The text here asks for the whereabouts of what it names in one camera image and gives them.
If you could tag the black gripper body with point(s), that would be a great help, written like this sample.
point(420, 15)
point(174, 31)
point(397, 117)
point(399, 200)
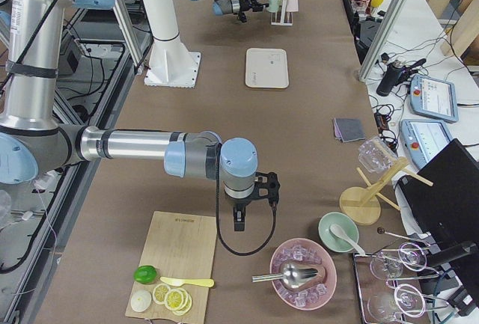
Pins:
point(245, 3)
point(239, 203)

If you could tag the wooden cup tree stand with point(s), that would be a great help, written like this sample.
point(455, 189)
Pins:
point(362, 205)

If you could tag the pink plastic cup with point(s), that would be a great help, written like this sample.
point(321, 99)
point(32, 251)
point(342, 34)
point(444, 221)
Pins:
point(292, 6)

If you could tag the whole green lime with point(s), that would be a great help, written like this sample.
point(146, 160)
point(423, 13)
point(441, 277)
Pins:
point(145, 274)

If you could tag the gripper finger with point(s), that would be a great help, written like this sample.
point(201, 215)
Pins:
point(239, 218)
point(259, 8)

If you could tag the wine glass rack tray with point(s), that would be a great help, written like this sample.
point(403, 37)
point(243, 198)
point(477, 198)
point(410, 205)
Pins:
point(400, 285)

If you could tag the yellow plastic knife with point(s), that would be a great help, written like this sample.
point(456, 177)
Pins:
point(179, 282)

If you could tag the folded grey cloth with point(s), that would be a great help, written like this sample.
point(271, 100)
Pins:
point(348, 129)

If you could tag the cream rabbit tray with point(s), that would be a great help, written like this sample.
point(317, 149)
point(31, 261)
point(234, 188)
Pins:
point(266, 68)

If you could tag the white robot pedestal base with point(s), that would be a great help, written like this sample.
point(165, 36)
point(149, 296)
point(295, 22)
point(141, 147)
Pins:
point(171, 64)

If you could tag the clear glass jar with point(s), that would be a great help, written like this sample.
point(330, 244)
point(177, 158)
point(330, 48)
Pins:
point(376, 156)

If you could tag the metal scoop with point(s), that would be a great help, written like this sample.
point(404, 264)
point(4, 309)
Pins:
point(294, 275)

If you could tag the white ceramic spoon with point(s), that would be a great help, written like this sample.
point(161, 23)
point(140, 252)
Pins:
point(339, 232)

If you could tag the pink bowl with ice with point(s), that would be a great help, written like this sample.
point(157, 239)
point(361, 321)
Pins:
point(306, 251)

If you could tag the yellow lemon on stand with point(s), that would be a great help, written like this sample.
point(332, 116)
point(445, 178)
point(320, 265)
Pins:
point(376, 3)

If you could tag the teach pendant tablet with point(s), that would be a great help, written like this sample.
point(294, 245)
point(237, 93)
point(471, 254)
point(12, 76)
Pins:
point(424, 139)
point(433, 98)

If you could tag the lemon slices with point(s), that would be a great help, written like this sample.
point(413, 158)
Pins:
point(175, 299)

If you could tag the black water bottle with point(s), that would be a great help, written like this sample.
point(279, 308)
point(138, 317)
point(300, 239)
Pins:
point(390, 79)

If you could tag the aluminium frame post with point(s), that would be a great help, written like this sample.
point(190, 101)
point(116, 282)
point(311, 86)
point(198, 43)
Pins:
point(394, 9)

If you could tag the green plastic cup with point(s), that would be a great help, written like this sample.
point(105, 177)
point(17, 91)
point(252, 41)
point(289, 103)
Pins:
point(273, 6)

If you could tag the lemon end half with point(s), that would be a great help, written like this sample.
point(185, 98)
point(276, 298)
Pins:
point(140, 301)

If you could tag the white wire cup rack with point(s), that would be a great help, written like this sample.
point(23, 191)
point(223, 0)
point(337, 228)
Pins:
point(282, 18)

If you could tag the black laptop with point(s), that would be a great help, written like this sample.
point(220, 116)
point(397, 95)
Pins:
point(448, 209)

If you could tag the wooden cutting board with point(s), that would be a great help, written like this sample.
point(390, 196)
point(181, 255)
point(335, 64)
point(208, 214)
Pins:
point(179, 246)

